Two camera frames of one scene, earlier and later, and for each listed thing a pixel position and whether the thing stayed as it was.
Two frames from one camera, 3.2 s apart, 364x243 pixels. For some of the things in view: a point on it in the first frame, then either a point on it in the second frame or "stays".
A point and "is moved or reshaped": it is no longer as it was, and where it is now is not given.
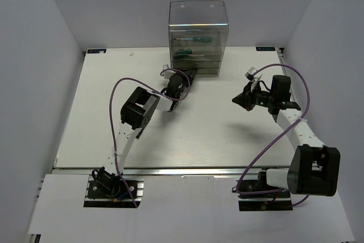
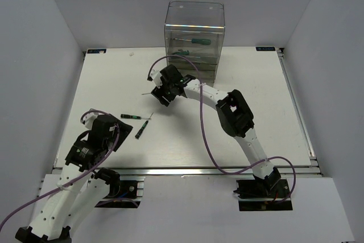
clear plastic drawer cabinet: [198, 34] is moved or reshaped
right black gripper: [245, 98] -> [158, 93]
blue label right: [265, 48] stays
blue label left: [96, 51] stays
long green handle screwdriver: [185, 53] is moved or reshaped
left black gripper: [190, 73] -> [124, 129]
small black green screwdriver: [139, 134] stays
